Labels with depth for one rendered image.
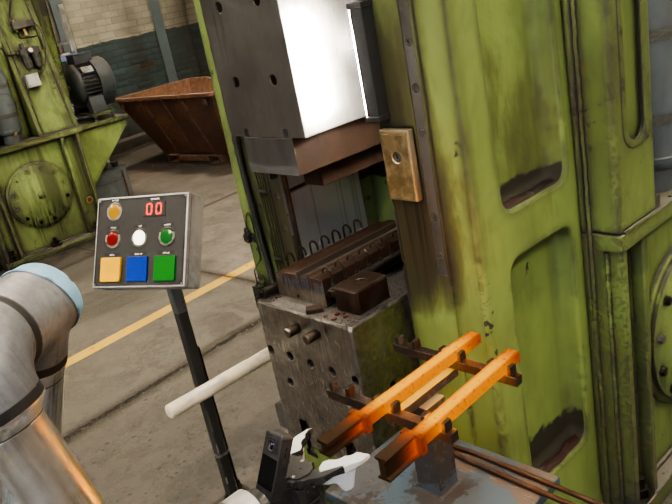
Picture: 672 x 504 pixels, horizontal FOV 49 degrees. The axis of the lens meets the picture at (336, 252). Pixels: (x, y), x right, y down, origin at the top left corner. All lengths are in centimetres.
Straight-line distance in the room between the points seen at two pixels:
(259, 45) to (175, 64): 965
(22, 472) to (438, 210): 107
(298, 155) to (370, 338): 48
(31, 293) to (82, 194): 567
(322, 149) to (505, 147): 44
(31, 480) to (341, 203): 148
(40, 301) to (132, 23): 1013
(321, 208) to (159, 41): 922
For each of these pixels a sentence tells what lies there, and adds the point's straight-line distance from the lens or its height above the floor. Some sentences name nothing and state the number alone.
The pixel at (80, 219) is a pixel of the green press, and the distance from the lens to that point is 673.
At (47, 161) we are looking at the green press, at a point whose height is 74.
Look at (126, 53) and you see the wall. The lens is 1100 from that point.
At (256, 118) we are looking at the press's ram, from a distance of 188.
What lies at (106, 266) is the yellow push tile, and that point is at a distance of 236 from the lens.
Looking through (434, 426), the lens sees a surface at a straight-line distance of 134.
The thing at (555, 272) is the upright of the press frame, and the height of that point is 86.
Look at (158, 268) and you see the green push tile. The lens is 223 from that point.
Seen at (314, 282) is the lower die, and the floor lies 98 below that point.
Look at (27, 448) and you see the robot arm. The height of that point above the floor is 124.
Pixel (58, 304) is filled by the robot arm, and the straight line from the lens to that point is 108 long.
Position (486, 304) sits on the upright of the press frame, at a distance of 175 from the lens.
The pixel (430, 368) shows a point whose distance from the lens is 151.
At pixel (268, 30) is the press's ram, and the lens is 176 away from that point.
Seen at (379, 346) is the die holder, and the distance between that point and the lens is 188.
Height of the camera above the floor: 170
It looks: 20 degrees down
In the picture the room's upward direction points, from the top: 11 degrees counter-clockwise
